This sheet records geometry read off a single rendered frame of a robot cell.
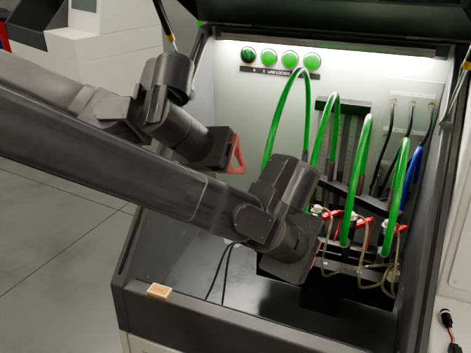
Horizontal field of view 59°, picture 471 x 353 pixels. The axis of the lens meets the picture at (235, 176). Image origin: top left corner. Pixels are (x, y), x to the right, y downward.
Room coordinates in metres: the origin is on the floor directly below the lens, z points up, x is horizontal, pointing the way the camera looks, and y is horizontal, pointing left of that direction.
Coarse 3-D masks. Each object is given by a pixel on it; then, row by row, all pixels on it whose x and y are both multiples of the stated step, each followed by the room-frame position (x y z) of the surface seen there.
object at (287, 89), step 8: (296, 72) 0.86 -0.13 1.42; (304, 72) 0.92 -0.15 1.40; (288, 80) 0.83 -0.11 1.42; (304, 80) 0.97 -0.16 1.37; (288, 88) 0.80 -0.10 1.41; (280, 96) 0.79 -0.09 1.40; (280, 104) 0.77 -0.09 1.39; (280, 112) 0.75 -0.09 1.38; (272, 120) 0.74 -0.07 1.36; (272, 128) 0.73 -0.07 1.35; (272, 136) 0.72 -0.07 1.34; (304, 136) 1.03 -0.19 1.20; (272, 144) 0.71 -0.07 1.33; (304, 144) 1.03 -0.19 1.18; (264, 152) 0.70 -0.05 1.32; (304, 152) 1.02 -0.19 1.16; (264, 160) 0.69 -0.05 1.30
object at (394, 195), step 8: (408, 144) 0.74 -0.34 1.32; (400, 152) 0.81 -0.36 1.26; (408, 152) 0.72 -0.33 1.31; (400, 160) 0.70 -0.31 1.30; (400, 168) 0.68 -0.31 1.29; (400, 176) 0.67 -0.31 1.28; (392, 184) 0.83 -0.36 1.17; (400, 184) 0.66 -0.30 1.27; (392, 192) 0.82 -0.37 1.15; (400, 192) 0.65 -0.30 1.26; (392, 200) 0.65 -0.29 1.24; (392, 208) 0.64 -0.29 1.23; (392, 216) 0.63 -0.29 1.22; (392, 224) 0.62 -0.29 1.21; (392, 232) 0.62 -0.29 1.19; (384, 240) 0.62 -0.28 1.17; (384, 248) 0.62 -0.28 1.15; (384, 256) 0.65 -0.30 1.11
